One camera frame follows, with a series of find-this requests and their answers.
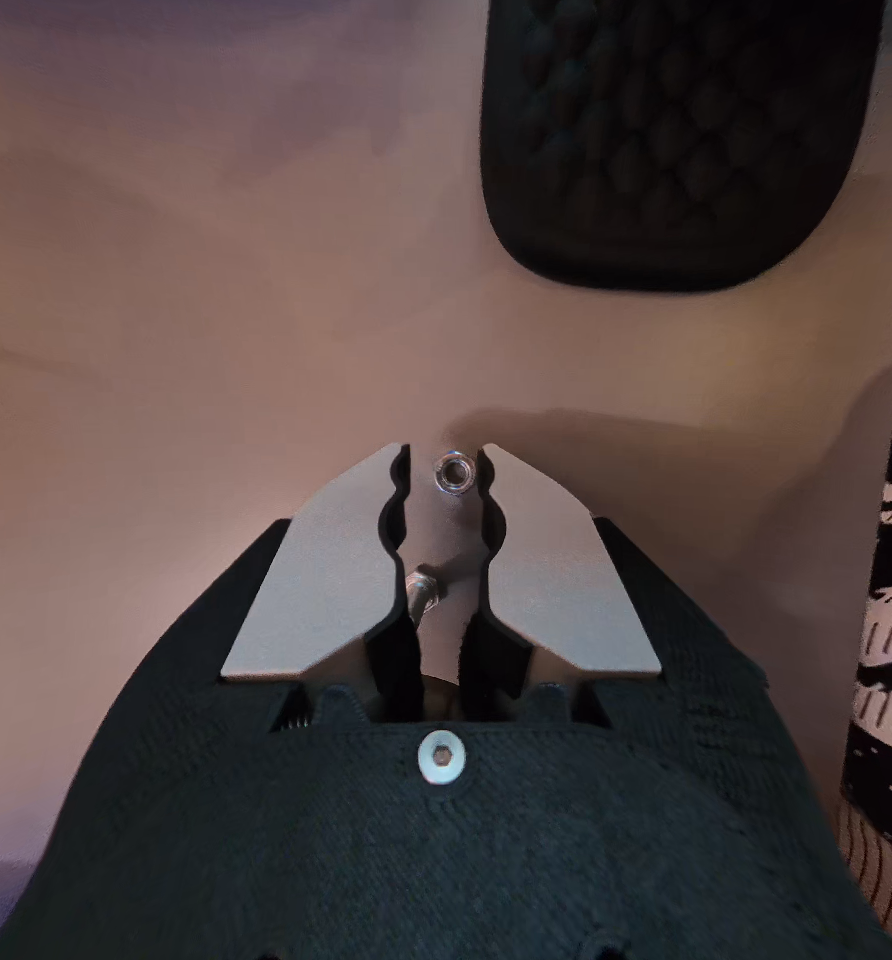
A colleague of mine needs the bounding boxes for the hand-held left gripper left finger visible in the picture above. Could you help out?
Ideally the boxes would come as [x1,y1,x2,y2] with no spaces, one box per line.
[221,442,412,682]

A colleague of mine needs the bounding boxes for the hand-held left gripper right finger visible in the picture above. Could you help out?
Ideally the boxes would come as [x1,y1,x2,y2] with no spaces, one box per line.
[479,442,662,682]

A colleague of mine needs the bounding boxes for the large silver hex bolt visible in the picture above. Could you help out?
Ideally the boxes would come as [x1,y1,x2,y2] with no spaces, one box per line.
[403,566,447,635]

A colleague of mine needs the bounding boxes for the silver hex nut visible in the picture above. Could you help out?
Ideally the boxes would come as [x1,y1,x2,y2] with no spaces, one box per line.
[433,450,478,496]

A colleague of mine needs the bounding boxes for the black honeycomb wrist pad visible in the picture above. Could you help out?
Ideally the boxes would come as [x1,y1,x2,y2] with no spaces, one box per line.
[479,0,888,294]

